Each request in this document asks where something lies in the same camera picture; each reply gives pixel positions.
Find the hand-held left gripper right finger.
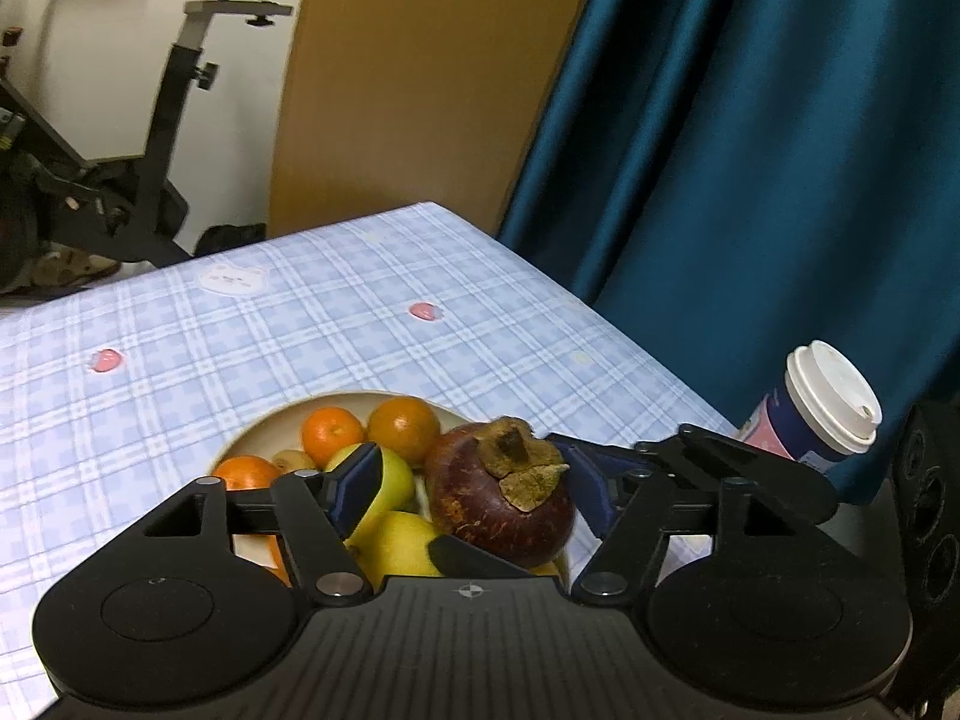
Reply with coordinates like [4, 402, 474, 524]
[566, 456, 797, 607]

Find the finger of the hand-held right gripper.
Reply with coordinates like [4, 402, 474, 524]
[546, 424, 838, 527]
[431, 536, 538, 578]

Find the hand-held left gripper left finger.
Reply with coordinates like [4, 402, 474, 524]
[141, 442, 383, 607]

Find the green round fruit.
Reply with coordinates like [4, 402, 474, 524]
[324, 444, 416, 541]
[358, 511, 451, 578]

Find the dark purple mangosteen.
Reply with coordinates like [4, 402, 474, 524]
[424, 416, 577, 569]

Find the cream ceramic bowl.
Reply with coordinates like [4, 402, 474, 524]
[214, 390, 586, 586]

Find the paper cup with white lid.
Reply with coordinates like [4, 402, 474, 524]
[739, 340, 884, 475]

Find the black shoe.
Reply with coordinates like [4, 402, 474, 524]
[196, 223, 267, 256]

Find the blue curtain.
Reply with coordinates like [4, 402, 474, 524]
[499, 0, 960, 503]

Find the brown sandal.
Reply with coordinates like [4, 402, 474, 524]
[15, 251, 121, 290]

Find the black exercise bike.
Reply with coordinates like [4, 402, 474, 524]
[0, 0, 301, 293]

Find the wooden door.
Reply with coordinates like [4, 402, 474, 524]
[268, 0, 612, 237]

